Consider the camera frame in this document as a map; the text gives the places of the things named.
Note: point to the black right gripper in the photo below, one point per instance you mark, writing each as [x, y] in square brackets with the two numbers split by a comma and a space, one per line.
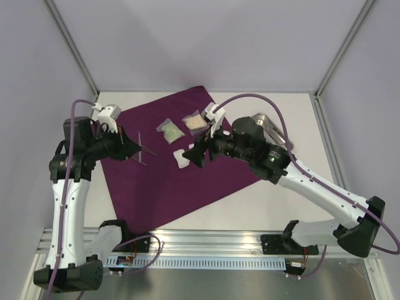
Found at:
[207, 150]

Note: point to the aluminium front rail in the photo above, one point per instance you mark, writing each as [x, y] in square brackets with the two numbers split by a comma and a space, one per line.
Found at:
[216, 243]

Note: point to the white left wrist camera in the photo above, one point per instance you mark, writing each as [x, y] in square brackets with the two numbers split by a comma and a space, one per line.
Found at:
[107, 115]

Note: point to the steel instrument tray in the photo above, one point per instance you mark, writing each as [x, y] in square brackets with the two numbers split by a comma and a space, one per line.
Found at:
[272, 133]

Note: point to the green gauze packet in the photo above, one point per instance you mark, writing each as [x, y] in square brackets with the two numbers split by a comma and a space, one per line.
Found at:
[170, 131]

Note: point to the steel tweezers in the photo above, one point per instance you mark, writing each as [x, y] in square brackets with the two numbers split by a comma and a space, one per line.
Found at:
[140, 161]
[148, 150]
[140, 144]

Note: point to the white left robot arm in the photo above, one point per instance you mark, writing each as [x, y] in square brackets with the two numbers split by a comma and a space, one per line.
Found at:
[72, 266]

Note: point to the right aluminium frame post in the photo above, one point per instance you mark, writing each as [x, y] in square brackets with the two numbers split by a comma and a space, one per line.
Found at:
[345, 46]

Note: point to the purple cloth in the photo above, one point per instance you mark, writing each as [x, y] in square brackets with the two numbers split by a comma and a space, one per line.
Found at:
[160, 194]

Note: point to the left aluminium frame post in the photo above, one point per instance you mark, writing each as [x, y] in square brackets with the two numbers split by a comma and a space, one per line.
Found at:
[71, 45]

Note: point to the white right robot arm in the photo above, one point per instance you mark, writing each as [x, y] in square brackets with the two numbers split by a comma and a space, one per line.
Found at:
[354, 224]

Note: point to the aluminium frame post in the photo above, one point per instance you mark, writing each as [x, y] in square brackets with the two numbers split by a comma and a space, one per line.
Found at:
[345, 46]
[71, 45]

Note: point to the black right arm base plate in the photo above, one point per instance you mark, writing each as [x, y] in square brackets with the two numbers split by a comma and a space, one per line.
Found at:
[276, 244]

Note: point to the beige gauze packet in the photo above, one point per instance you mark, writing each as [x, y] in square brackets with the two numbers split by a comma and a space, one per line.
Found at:
[195, 123]

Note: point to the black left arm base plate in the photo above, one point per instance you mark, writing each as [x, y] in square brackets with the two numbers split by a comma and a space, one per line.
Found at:
[141, 244]

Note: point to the slotted cable duct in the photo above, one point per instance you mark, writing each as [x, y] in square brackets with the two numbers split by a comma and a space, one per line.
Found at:
[192, 262]

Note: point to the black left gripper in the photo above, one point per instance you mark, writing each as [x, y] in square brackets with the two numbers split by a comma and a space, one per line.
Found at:
[125, 146]

